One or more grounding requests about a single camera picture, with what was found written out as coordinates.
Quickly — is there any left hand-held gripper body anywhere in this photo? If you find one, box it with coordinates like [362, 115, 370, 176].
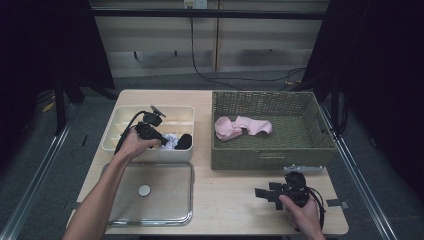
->
[135, 104, 167, 141]

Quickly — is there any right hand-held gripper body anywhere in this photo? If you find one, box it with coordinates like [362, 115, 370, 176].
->
[277, 164, 325, 208]

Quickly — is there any white sock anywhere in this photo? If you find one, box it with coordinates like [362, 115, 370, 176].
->
[159, 133, 181, 151]

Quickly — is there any black sock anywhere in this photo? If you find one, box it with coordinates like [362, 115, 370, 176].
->
[174, 133, 194, 151]

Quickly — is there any cream divided storage box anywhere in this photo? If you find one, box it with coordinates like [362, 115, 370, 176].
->
[101, 105, 196, 163]

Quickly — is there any green woven basket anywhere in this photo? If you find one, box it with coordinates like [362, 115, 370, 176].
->
[210, 90, 338, 171]

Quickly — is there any clear box lid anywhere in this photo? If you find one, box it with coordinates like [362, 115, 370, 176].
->
[101, 161, 195, 227]

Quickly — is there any person's left hand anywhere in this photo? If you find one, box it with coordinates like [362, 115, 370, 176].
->
[116, 127, 162, 162]

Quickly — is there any person's right hand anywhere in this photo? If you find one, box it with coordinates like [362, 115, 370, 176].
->
[278, 194, 325, 240]

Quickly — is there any black crossbar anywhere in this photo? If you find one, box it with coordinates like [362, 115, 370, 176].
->
[89, 8, 329, 20]

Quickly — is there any black curtain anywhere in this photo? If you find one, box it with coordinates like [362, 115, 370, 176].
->
[0, 0, 116, 168]
[301, 0, 424, 201]

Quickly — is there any left hand-held gripper cable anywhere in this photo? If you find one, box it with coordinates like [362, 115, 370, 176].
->
[113, 110, 148, 155]

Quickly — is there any hand-held gripper cable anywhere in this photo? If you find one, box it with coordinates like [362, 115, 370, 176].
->
[113, 110, 148, 155]
[307, 187, 328, 232]

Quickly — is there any right hand-held gripper cable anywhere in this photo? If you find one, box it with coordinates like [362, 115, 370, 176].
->
[307, 187, 328, 232]

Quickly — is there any metal floor rail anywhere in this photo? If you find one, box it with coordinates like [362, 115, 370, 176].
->
[319, 103, 400, 240]
[0, 103, 80, 240]

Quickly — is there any black stand post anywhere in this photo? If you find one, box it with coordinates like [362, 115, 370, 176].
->
[329, 76, 342, 134]
[54, 74, 68, 135]

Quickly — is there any black wall cable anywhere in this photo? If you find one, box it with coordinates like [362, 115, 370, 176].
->
[189, 16, 308, 92]

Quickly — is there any white wall socket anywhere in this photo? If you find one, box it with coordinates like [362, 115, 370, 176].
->
[183, 0, 208, 10]

